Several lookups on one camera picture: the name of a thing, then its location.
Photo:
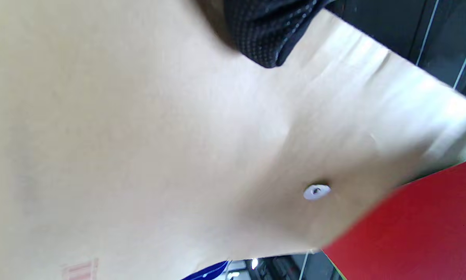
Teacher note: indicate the red cardstock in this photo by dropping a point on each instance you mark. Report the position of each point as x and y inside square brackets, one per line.
[419, 229]

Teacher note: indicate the blue plastic file holder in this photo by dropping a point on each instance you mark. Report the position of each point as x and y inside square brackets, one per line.
[207, 272]

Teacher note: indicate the person's left hand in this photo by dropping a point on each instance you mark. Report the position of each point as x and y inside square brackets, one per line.
[264, 27]

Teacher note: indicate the brown document pouch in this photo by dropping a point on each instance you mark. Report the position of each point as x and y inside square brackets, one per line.
[139, 136]

